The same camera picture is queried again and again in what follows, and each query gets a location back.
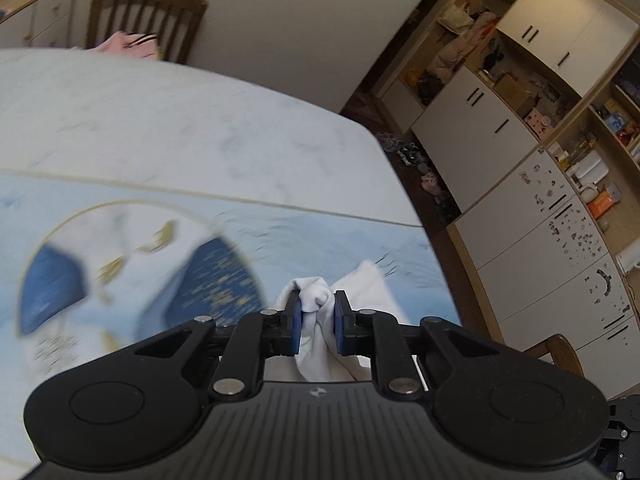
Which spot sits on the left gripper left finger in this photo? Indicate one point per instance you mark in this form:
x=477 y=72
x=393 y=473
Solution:
x=257 y=337

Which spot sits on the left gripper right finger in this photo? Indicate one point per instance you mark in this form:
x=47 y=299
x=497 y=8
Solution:
x=388 y=345

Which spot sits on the white pink printed t-shirt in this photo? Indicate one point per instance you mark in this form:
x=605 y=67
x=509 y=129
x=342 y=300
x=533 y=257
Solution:
x=328 y=313

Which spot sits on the pink garment on chair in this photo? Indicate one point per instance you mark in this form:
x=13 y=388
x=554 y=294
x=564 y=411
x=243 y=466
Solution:
x=144 y=46

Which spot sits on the brown wooden chair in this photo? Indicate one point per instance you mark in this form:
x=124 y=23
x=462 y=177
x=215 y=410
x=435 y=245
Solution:
x=174 y=23

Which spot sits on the white drawer cabinet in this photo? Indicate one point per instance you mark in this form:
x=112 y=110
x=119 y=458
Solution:
x=35 y=23

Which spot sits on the white wall cupboard unit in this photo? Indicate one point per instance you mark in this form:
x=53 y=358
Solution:
x=528 y=113

